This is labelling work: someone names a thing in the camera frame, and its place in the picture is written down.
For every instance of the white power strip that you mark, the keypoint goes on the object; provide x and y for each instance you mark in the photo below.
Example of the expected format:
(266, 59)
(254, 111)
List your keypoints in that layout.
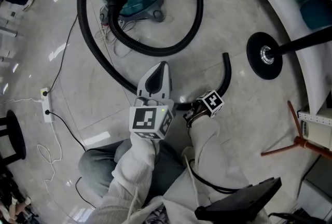
(46, 103)

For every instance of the round beige table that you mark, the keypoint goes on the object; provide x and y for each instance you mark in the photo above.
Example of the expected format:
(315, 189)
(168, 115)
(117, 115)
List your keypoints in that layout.
(18, 137)

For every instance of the person's right leg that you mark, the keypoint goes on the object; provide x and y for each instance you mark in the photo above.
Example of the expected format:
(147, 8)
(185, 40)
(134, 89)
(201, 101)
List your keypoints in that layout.
(171, 171)

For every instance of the cream appliance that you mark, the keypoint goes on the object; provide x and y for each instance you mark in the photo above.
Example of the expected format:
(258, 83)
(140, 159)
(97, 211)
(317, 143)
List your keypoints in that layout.
(319, 134)

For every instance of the person's right forearm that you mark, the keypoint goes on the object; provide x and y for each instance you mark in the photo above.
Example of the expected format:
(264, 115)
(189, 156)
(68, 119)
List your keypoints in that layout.
(207, 145)

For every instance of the black shoulder pack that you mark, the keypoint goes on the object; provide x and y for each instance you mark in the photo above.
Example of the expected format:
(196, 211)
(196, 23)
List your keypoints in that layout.
(241, 202)

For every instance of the person's left leg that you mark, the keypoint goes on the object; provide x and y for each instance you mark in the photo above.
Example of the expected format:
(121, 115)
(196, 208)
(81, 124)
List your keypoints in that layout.
(98, 166)

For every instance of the black coat rack stand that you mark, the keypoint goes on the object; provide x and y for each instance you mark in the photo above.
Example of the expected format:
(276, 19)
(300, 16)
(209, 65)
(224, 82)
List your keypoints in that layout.
(259, 67)

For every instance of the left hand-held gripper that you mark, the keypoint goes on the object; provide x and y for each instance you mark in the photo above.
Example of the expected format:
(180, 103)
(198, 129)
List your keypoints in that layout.
(145, 119)

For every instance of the person's white hoodie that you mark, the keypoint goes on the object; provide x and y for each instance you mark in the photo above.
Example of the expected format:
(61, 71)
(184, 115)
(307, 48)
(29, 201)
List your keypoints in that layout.
(176, 204)

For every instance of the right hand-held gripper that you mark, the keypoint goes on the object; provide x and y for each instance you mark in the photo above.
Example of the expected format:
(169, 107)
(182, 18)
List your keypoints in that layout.
(211, 102)

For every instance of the person's left forearm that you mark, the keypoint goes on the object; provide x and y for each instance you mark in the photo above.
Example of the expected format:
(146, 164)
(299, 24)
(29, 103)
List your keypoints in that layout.
(137, 160)

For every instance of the person's leg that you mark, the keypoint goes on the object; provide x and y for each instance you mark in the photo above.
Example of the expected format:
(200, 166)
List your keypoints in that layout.
(98, 166)
(171, 171)

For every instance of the red-brown cross stand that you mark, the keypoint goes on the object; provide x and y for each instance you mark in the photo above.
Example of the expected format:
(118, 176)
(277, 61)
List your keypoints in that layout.
(302, 141)

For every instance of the teal storage box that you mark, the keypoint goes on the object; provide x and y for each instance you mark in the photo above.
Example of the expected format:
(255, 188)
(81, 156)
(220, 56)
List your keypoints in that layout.
(316, 15)

